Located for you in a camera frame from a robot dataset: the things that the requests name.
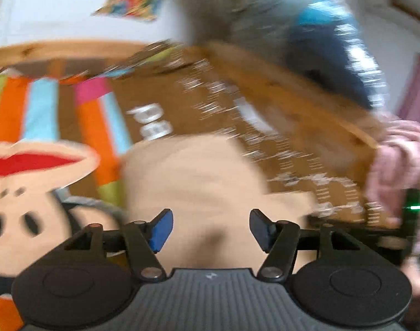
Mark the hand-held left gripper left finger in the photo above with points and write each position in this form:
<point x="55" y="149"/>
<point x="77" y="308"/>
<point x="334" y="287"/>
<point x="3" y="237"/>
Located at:
<point x="161" y="228"/>

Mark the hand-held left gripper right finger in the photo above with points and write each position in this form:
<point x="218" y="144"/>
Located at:
<point x="260" y="229"/>

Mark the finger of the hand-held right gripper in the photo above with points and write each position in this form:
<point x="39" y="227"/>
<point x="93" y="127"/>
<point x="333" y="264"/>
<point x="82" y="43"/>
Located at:
<point x="354" y="226"/>

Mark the beige hooded jacket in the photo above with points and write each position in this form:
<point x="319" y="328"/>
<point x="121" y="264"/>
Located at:
<point x="203" y="186"/>

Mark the brown patterned blanket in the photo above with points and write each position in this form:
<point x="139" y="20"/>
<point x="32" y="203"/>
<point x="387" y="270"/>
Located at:
<point x="196" y="110"/>

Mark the pink curtain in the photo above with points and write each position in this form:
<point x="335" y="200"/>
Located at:
<point x="416" y="89"/>

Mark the colourful printed blanket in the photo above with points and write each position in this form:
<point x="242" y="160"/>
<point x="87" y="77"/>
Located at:
<point x="41" y="144"/>

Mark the plastic bag of blue bedding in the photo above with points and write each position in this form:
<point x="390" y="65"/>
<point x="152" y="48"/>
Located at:
<point x="299" y="24"/>

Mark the wooden bed frame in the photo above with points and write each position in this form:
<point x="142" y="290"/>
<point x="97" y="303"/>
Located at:
<point x="292" y="93"/>

